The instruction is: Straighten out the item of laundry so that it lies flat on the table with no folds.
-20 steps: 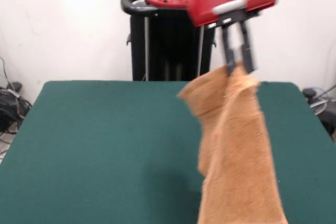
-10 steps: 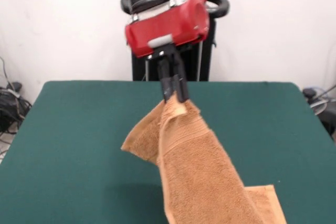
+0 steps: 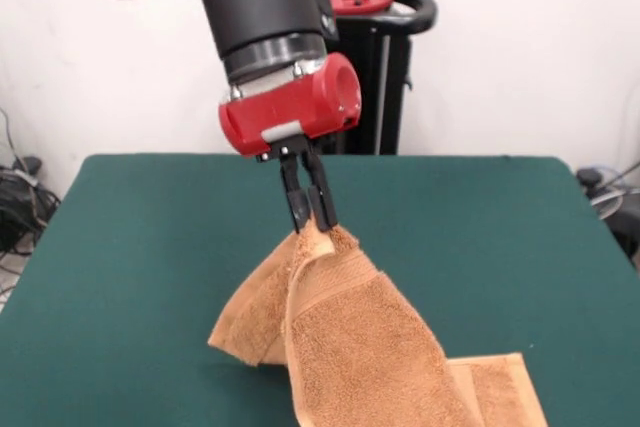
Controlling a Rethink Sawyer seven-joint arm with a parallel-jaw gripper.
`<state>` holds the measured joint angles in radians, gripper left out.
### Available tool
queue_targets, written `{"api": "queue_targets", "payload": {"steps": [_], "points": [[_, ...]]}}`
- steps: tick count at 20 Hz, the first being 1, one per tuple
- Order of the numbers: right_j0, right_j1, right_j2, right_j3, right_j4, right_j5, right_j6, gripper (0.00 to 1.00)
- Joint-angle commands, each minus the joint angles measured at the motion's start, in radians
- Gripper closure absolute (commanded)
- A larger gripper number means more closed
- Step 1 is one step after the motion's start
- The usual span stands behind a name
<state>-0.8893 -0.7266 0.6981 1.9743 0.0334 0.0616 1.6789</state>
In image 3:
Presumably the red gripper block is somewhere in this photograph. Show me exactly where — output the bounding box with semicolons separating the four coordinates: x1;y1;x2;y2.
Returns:
217;52;362;235

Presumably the tan terry towel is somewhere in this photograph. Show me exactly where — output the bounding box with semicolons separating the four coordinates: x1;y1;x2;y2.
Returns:
207;219;549;427

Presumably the dark green table cloth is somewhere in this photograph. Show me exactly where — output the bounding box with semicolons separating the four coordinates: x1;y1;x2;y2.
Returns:
0;154;640;427

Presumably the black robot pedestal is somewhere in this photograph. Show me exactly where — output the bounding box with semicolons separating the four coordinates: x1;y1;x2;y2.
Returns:
319;0;439;156

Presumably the black cable pile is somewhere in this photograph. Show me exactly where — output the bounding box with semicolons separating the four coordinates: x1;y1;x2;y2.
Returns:
0;106;64;298

